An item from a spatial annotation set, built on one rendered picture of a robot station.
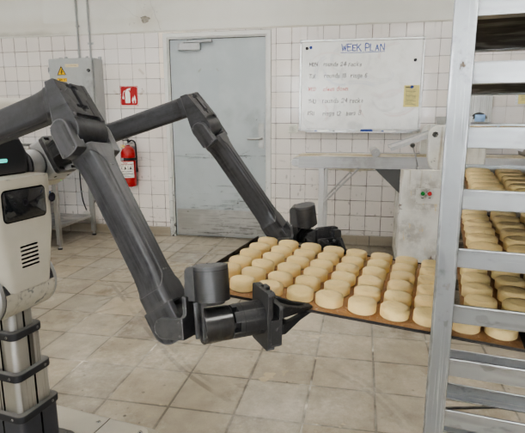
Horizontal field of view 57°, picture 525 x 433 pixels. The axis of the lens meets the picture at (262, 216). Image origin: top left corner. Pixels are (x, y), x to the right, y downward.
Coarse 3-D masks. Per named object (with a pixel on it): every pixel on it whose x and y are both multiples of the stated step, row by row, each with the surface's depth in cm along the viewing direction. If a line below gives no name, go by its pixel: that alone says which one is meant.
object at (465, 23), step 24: (456, 0) 65; (456, 24) 65; (456, 48) 66; (456, 72) 66; (456, 96) 67; (456, 120) 67; (456, 144) 68; (456, 168) 69; (456, 192) 69; (456, 216) 70; (456, 240) 70; (456, 264) 71; (432, 312) 74; (432, 336) 74; (432, 360) 75; (432, 384) 76; (432, 408) 76; (432, 432) 77
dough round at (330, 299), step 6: (318, 294) 88; (324, 294) 88; (330, 294) 88; (336, 294) 88; (318, 300) 87; (324, 300) 86; (330, 300) 86; (336, 300) 86; (342, 300) 87; (324, 306) 86; (330, 306) 86; (336, 306) 86
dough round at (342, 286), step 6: (330, 282) 94; (336, 282) 94; (342, 282) 95; (324, 288) 94; (330, 288) 92; (336, 288) 92; (342, 288) 92; (348, 288) 92; (342, 294) 92; (348, 294) 93
